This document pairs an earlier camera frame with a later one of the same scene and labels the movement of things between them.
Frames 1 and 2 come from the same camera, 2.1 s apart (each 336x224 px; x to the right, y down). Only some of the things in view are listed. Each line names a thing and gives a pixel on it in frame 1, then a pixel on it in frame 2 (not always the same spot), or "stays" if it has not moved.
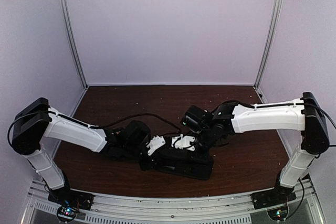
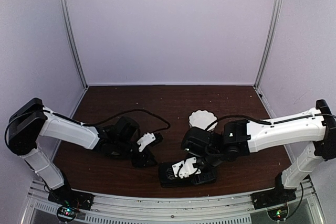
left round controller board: [66, 213] stays
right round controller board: [279, 214] stays
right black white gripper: [188, 147] -> [193, 173]
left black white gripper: [147, 164] stays
